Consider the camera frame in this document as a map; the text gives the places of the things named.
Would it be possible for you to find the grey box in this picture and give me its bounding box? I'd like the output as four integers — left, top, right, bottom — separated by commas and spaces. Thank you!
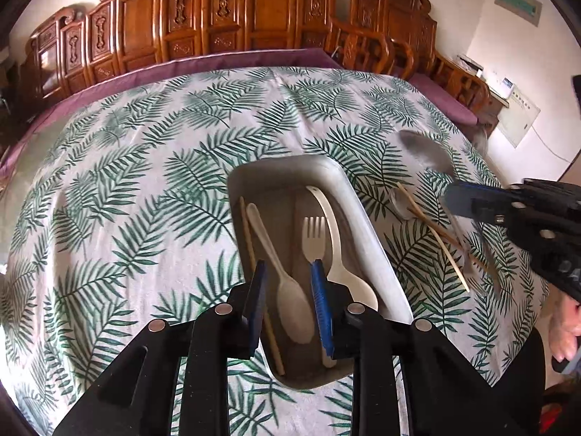
456, 54, 484, 78

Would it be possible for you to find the grey rectangular tray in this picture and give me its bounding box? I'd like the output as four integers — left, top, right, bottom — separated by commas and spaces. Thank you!
227, 154, 415, 390

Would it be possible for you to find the metal spoon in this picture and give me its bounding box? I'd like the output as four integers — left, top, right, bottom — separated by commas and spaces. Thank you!
389, 187, 475, 275

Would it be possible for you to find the leaf print tablecloth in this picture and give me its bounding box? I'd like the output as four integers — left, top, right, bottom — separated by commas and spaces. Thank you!
0, 67, 552, 436

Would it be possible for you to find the wide cream plastic spoon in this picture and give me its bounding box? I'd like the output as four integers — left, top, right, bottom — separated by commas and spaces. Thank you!
305, 185, 379, 314

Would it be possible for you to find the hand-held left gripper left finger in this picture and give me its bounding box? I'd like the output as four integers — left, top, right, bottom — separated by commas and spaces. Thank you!
54, 260, 268, 436

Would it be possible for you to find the white wall electrical panel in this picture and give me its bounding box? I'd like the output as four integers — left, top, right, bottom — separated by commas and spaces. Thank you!
492, 91, 541, 148

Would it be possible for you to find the wooden side table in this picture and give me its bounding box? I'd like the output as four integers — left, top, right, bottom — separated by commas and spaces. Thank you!
481, 79, 511, 119

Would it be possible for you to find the wooden chopstick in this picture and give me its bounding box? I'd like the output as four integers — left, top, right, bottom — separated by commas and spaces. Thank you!
407, 209, 493, 275
397, 182, 470, 292
239, 197, 286, 376

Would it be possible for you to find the green label wall box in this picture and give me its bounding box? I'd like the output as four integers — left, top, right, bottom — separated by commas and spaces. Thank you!
494, 0, 543, 27

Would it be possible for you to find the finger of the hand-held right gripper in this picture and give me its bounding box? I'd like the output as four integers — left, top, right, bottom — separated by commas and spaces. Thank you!
442, 191, 509, 229
447, 180, 523, 201

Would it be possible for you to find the carved wooden armchair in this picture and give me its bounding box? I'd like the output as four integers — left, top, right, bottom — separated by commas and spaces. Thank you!
329, 0, 491, 123

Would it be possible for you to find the purple armchair cushion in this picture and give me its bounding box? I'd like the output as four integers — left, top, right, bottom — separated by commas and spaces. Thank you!
409, 75, 477, 125

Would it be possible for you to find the person's right hand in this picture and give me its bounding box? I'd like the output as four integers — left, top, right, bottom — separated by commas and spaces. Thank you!
547, 297, 581, 364

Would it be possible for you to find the white wall cable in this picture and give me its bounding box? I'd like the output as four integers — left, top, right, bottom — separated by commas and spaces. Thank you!
531, 127, 573, 164

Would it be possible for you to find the cream plastic fork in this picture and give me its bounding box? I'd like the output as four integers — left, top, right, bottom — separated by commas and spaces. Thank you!
302, 215, 339, 368

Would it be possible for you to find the carved wooden sofa bench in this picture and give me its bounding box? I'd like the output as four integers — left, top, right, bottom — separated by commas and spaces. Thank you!
18, 0, 339, 114

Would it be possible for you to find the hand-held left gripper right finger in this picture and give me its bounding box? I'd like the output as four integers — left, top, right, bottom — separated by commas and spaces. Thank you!
310, 259, 513, 436

